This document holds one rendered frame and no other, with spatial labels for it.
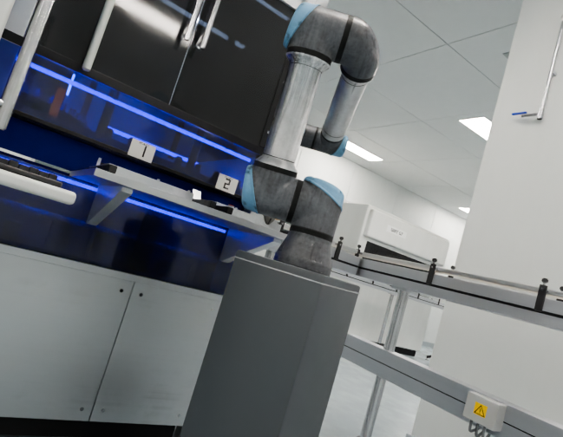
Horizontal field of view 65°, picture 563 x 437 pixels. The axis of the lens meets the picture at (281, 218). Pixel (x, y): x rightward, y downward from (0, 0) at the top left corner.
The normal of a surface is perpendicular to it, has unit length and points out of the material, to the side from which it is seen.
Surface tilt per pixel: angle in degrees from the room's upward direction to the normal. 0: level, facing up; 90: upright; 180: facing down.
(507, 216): 90
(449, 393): 90
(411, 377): 90
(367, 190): 90
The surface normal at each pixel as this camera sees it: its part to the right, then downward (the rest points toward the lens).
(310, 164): 0.53, 0.07
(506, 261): -0.80, -0.29
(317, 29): -0.03, 0.11
